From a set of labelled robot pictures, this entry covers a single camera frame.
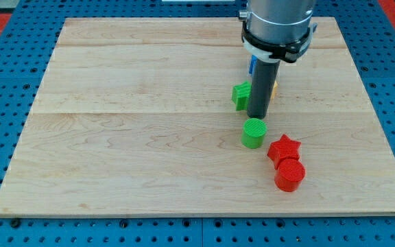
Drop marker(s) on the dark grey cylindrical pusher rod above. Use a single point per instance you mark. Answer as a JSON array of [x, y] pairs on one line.
[[263, 79]]

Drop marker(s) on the green star block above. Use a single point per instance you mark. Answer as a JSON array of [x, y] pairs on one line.
[[240, 95]]

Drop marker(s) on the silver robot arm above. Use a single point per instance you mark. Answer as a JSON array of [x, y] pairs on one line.
[[273, 31]]

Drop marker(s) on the red star block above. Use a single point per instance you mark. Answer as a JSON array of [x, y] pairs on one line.
[[283, 149]]

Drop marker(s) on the yellow block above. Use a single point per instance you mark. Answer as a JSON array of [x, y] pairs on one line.
[[274, 90]]

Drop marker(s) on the blue block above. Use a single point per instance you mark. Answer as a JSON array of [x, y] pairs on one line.
[[252, 64]]

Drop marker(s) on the green cylinder block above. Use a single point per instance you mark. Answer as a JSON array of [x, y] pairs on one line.
[[253, 133]]

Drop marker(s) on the red cylinder block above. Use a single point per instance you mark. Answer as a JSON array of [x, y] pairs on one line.
[[289, 175]]

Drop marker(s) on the wooden board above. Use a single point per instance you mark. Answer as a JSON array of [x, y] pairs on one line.
[[134, 118]]

